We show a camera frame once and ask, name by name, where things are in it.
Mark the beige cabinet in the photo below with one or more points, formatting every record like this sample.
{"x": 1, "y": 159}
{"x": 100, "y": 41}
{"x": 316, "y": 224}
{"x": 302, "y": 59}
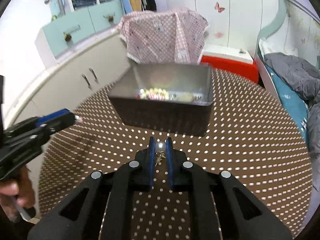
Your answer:
{"x": 72, "y": 81}

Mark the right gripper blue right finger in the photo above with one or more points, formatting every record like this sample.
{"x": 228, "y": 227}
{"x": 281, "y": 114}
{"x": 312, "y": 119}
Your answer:
{"x": 170, "y": 166}

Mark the left hand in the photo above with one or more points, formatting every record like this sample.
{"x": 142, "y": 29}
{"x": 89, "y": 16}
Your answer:
{"x": 21, "y": 190}

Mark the teal bed frame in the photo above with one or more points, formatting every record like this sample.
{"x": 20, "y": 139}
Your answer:
{"x": 290, "y": 27}

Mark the teal bed sheet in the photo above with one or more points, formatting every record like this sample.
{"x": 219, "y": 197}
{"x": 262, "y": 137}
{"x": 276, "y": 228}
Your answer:
{"x": 289, "y": 99}

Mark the red storage ottoman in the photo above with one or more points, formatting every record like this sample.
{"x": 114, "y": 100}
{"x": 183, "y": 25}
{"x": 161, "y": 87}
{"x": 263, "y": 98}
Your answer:
{"x": 237, "y": 61}

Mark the pale jade pendant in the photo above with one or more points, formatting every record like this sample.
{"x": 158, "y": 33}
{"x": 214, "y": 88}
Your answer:
{"x": 185, "y": 97}

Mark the brown polka dot tablecloth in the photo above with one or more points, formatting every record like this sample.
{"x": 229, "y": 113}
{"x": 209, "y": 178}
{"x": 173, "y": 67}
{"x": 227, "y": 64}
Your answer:
{"x": 250, "y": 135}

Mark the pink gingham cloth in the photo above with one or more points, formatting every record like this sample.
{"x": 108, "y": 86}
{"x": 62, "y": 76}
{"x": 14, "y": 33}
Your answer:
{"x": 174, "y": 36}

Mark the grey duvet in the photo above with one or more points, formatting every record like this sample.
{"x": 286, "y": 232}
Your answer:
{"x": 303, "y": 78}

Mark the teal drawer unit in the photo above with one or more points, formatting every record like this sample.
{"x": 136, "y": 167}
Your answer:
{"x": 72, "y": 23}

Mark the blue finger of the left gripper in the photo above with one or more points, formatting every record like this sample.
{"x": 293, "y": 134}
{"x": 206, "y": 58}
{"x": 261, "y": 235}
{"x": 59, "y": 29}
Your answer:
{"x": 59, "y": 123}
{"x": 45, "y": 119}

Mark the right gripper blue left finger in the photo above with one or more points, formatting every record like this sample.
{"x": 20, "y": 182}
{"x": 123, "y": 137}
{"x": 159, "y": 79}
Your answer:
{"x": 150, "y": 162}

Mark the grey metal box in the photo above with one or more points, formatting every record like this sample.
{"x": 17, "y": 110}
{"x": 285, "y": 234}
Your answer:
{"x": 145, "y": 94}

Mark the pearl earring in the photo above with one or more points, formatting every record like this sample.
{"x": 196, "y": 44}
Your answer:
{"x": 160, "y": 152}

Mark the pink bunny hair clip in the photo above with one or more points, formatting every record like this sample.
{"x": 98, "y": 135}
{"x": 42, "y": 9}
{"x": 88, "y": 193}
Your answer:
{"x": 78, "y": 119}

